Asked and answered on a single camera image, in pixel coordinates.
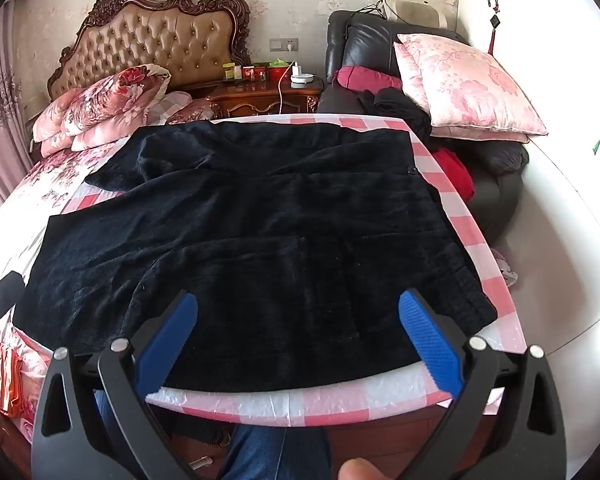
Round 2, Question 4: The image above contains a pink checked pillow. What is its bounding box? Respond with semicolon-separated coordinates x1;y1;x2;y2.
142;91;216;126

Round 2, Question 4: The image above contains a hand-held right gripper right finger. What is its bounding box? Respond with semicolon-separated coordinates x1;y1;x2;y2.
397;287;568;480

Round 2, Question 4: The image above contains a red knot wall ornament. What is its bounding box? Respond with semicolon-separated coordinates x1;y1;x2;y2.
485;0;504;56

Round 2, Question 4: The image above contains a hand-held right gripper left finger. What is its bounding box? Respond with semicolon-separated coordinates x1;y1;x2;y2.
30;291;201;480

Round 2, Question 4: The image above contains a pink white checked tablecloth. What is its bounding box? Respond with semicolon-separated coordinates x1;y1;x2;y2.
60;115;528;428

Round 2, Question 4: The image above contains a flat pink pillow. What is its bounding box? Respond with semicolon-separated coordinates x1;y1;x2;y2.
430;125;531;144

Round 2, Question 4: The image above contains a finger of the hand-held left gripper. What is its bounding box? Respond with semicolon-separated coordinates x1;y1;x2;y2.
0;266;27;361

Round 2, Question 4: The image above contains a white charger cable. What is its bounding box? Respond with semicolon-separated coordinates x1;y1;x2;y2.
278;61;304;116

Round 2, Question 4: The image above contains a tufted carved wooden headboard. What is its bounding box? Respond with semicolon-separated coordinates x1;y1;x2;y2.
46;0;252;101

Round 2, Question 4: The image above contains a large pink floral pillow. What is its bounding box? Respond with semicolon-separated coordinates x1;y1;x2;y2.
392;33;549;137

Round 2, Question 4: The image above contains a person's leg in jeans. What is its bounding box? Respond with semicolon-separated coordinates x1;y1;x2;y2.
217;422;333;480

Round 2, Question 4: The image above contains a black leather armchair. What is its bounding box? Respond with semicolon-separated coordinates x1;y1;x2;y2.
316;9;531;226

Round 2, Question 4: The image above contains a carved wooden nightstand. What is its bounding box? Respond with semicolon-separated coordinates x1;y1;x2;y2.
205;77;326;121

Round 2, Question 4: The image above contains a person's right hand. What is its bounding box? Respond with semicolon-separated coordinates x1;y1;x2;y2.
339;460;386;480

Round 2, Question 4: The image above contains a folded pink floral quilt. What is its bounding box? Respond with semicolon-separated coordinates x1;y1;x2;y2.
32;64;172;157

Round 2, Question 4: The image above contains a pink patterned curtain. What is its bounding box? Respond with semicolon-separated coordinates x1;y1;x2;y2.
0;10;36;221

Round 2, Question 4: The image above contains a red orange satin cloth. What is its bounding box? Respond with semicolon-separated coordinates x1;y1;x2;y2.
0;332;48;418

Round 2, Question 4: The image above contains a black clothes pile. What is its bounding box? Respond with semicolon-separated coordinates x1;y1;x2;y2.
357;87;433;148

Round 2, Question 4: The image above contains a pink floral bedsheet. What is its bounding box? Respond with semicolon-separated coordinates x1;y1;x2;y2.
0;95;216;441

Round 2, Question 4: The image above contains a dark red cushion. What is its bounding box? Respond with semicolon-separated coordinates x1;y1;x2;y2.
332;66;403;93

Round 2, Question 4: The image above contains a beige massage pad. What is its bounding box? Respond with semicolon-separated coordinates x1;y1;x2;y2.
397;0;451;31

